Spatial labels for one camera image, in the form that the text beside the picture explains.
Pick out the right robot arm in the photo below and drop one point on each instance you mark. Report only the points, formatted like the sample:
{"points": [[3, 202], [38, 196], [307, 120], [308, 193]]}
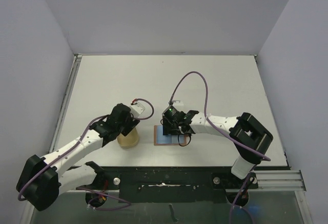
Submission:
{"points": [[249, 136]]}

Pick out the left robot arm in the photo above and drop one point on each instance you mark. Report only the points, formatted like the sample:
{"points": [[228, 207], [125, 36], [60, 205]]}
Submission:
{"points": [[44, 179]]}

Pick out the wooden card tray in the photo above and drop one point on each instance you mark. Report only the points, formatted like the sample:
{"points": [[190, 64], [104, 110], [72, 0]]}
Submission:
{"points": [[130, 140]]}

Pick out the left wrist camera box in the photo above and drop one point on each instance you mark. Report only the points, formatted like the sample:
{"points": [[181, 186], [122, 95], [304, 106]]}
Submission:
{"points": [[137, 109]]}

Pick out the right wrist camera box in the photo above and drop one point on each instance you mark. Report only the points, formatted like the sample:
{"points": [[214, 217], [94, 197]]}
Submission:
{"points": [[178, 103]]}

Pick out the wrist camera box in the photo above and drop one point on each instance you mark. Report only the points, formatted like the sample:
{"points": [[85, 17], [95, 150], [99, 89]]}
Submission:
{"points": [[178, 103], [137, 109]]}

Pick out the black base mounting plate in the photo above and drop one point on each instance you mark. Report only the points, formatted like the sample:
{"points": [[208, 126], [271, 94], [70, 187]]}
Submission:
{"points": [[168, 184]]}

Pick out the tan leather card holder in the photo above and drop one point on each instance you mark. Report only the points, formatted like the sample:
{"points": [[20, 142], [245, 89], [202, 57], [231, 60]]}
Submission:
{"points": [[168, 140]]}

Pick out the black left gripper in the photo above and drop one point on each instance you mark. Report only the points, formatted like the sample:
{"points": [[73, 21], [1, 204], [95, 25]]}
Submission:
{"points": [[131, 122]]}

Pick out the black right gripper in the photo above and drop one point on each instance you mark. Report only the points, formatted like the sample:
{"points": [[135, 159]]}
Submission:
{"points": [[169, 125]]}

